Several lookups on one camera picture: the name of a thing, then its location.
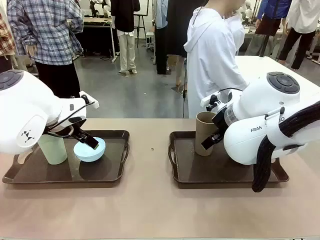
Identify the person in blue plaid shirt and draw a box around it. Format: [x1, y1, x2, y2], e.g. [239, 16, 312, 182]
[6, 0, 85, 100]

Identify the tall brown cup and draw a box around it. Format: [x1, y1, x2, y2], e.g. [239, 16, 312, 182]
[195, 111, 217, 157]

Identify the light blue bowl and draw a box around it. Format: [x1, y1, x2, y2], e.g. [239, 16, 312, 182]
[73, 136, 107, 162]

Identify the person in blue jacket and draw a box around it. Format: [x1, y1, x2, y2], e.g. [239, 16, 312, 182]
[254, 0, 292, 36]

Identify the white side table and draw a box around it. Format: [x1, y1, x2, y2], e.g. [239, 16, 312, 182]
[234, 55, 320, 89]

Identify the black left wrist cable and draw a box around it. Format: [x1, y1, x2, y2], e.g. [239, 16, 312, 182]
[46, 99, 97, 138]

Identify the person in black coat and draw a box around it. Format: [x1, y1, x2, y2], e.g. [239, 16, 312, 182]
[154, 0, 194, 76]

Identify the person in black top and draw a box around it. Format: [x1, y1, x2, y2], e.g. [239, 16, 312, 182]
[110, 0, 141, 75]

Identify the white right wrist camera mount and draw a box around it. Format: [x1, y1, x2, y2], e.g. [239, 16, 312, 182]
[201, 91, 221, 111]

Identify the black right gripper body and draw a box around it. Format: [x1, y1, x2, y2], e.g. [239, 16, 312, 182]
[211, 106, 229, 135]

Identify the black easel stand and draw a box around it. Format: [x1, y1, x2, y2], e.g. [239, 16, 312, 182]
[133, 13, 149, 49]

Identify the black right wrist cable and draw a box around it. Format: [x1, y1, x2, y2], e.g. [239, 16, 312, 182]
[219, 87, 244, 95]

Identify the person in red plaid shirt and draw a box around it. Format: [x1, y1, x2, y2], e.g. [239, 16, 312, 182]
[0, 11, 17, 74]

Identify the black hanging cable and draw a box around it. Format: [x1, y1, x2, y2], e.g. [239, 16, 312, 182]
[182, 56, 188, 119]

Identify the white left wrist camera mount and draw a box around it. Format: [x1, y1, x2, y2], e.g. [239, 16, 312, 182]
[79, 91, 100, 110]

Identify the background work desk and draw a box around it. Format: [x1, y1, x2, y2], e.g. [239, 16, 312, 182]
[83, 16, 119, 63]

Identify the black braided cable sleeve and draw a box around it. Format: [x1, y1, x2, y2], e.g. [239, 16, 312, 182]
[251, 101, 320, 193]

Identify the tall pale green cup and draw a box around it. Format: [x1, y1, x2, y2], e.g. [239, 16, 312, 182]
[37, 133, 68, 166]

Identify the dark brown serving tray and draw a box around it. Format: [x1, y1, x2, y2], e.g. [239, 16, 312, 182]
[2, 129, 131, 185]
[168, 130, 290, 185]

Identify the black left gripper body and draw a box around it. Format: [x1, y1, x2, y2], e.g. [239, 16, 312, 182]
[46, 123, 84, 139]

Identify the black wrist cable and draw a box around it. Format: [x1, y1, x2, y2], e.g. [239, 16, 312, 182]
[219, 87, 244, 95]
[46, 99, 97, 138]

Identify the person in white shirt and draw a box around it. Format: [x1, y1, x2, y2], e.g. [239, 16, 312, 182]
[278, 0, 320, 71]

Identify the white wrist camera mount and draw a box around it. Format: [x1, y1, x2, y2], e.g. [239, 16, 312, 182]
[201, 91, 221, 111]
[79, 91, 100, 110]

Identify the person in white hoodie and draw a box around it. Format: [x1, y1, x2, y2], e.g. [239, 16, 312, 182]
[183, 0, 249, 119]

